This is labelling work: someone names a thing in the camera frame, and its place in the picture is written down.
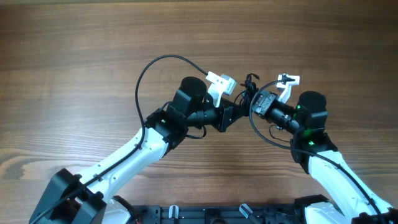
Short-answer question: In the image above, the black USB cable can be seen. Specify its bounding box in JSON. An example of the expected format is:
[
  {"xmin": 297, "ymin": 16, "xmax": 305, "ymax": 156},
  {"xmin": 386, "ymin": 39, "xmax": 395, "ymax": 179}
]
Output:
[{"xmin": 233, "ymin": 73, "xmax": 261, "ymax": 116}]

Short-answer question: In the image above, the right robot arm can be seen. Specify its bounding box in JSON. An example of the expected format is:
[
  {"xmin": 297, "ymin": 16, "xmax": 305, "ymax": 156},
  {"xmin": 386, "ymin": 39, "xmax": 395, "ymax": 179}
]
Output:
[{"xmin": 249, "ymin": 91, "xmax": 397, "ymax": 223}]

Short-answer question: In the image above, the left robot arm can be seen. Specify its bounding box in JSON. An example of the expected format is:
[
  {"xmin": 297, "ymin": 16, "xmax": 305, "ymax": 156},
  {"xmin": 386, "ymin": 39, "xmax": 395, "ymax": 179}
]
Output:
[{"xmin": 29, "ymin": 73, "xmax": 244, "ymax": 223}]

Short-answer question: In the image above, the right camera black cable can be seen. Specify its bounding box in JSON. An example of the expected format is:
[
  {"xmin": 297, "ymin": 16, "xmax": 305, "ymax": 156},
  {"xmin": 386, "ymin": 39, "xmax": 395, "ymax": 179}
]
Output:
[{"xmin": 248, "ymin": 77, "xmax": 388, "ymax": 224}]

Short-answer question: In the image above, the camera black cable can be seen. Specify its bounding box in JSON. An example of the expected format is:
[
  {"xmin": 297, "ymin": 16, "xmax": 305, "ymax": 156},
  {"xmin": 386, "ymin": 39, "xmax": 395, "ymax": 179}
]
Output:
[
  {"xmin": 248, "ymin": 77, "xmax": 388, "ymax": 224},
  {"xmin": 29, "ymin": 55, "xmax": 210, "ymax": 224}
]

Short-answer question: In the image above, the left camera black cable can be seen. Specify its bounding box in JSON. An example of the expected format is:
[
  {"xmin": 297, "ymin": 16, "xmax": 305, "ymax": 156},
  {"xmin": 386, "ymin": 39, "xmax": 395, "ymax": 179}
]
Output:
[{"xmin": 29, "ymin": 55, "xmax": 210, "ymax": 224}]

